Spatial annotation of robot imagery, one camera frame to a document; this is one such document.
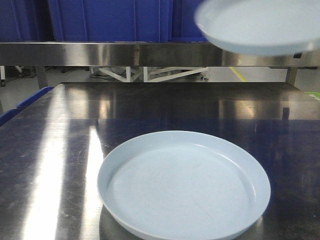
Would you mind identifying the light blue round plate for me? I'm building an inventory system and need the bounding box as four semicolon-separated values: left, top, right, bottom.
194;0;320;56

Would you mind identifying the blue middle shelf crate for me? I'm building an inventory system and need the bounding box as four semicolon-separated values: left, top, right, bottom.
48;0;173;43

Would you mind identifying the blue shelf crate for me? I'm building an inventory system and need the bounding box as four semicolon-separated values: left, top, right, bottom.
0;0;54;43
48;0;173;43

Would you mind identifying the blue left shelf crate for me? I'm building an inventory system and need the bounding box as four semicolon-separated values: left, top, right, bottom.
0;0;54;43

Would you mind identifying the stainless steel rack beam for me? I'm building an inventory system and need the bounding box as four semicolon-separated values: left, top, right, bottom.
0;42;320;68

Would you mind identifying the blue crate with white label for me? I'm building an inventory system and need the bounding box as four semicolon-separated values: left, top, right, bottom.
170;0;208;43

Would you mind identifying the steel rack leg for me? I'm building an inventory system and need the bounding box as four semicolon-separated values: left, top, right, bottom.
285;67;298;86

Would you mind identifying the low blue bin left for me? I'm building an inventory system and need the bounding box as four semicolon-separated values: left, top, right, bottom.
0;86;54;126

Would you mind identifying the white metal frame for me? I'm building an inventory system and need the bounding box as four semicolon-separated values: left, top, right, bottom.
89;66;209;83

